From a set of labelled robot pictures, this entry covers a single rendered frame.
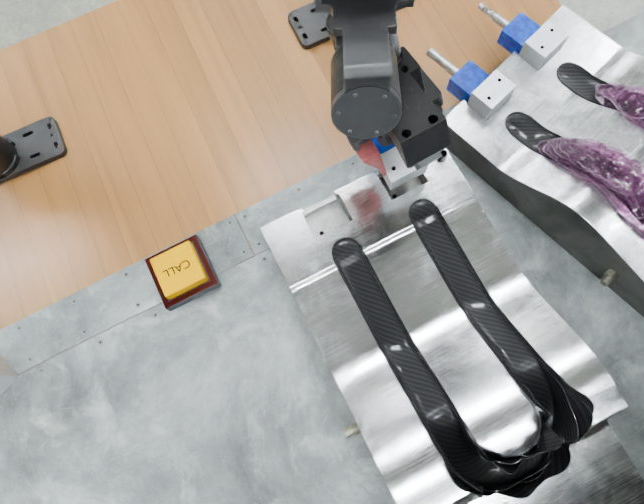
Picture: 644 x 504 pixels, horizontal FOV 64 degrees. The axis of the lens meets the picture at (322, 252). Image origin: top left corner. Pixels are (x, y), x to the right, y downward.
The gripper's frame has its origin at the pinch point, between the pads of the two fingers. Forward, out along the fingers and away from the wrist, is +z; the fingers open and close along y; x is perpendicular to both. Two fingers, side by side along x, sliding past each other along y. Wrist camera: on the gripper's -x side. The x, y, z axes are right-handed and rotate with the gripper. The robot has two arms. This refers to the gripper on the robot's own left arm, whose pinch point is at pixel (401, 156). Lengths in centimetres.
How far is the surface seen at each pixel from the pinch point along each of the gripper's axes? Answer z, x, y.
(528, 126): 11.8, 3.9, 18.9
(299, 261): 4.6, -3.1, -16.6
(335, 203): 6.2, 3.5, -9.4
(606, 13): 86, 85, 99
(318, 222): 6.2, 2.1, -12.5
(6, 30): 29, 162, -84
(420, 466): 9.9, -29.2, -14.3
